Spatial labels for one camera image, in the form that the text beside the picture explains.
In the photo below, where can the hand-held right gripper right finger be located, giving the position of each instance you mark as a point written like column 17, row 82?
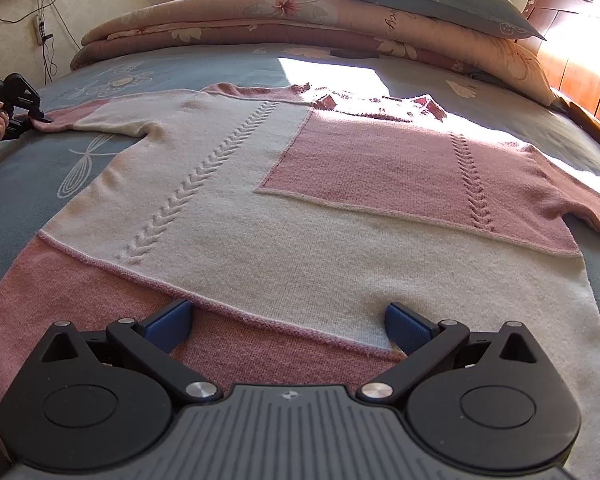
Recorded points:
column 407, row 330

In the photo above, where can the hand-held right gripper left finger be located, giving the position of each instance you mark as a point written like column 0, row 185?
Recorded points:
column 167, row 327

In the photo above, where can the wooden headboard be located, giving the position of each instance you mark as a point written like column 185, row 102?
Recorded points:
column 580, row 50

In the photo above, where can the pink and cream knit sweater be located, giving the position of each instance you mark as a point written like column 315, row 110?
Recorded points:
column 305, row 240

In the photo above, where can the folded pink floral quilt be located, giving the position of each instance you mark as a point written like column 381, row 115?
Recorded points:
column 230, row 15

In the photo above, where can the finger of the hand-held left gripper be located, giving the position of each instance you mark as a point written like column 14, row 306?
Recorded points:
column 17, row 129
column 32, row 105

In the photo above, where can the white wall power strip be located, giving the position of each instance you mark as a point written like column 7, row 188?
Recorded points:
column 40, row 30

